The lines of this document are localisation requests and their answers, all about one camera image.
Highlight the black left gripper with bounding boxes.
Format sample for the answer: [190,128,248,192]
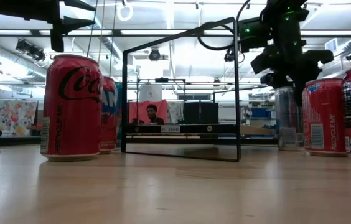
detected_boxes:
[7,0,96,52]

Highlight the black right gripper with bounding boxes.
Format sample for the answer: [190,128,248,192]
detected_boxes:
[250,18,335,106]

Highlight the red can with blue logo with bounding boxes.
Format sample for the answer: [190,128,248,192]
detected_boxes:
[301,77,349,157]

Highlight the red Coca-Cola can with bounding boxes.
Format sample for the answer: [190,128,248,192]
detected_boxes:
[40,54,104,162]

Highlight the red Fanta strawberry can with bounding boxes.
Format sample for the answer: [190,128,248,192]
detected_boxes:
[100,76,118,155]

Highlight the ceiling light strip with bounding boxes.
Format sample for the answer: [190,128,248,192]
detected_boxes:
[120,29,189,35]
[0,29,32,35]
[38,29,114,35]
[299,30,351,36]

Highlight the blue bin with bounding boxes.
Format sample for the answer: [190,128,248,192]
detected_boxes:
[251,107,272,119]

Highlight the black ceiling beam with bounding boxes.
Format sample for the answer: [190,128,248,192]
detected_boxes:
[0,29,351,39]

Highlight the ceiling air vent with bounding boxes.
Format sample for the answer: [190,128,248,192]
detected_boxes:
[324,37,339,54]

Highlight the black boxes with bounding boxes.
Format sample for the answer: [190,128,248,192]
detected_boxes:
[183,101,219,124]

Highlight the white cylinder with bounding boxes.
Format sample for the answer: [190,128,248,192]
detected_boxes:
[139,83,163,102]

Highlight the red hanging cloth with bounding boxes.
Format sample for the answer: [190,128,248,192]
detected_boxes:
[128,100,167,125]

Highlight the white patterned cloth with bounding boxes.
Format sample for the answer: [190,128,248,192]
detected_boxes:
[166,101,184,124]

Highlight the floral hanging cloth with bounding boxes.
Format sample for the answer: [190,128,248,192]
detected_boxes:
[0,100,39,138]

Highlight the person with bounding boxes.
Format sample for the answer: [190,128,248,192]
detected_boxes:
[146,104,166,126]

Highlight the white hanging ring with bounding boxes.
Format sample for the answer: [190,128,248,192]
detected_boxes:
[116,0,134,22]

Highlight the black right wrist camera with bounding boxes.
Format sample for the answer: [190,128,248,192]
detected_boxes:
[238,17,271,53]

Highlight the silver ventilation duct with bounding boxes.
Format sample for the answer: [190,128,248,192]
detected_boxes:
[0,37,47,82]

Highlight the black overhead camera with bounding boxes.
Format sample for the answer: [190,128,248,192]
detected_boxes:
[149,48,161,62]

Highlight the wooden shelf with black frame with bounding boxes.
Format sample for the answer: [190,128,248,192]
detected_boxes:
[121,17,278,162]

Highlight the black background rig frame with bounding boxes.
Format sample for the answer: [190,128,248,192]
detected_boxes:
[136,77,186,125]

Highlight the black aluminium table frame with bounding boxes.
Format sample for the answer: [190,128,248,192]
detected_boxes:
[0,135,281,147]

